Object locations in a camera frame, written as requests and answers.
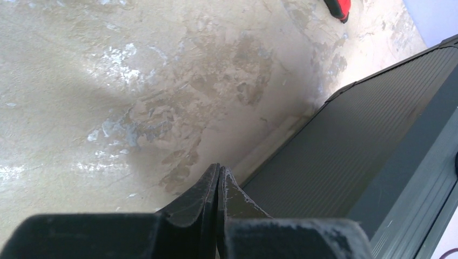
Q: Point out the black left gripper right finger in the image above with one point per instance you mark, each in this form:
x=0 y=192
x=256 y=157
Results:
x=244 y=230

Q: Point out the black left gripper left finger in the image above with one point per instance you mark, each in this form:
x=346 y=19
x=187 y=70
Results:
x=185 y=228

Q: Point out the red utility knife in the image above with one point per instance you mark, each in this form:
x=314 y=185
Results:
x=339 y=9

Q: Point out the black poker set case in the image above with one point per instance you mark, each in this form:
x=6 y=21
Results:
x=381 y=151

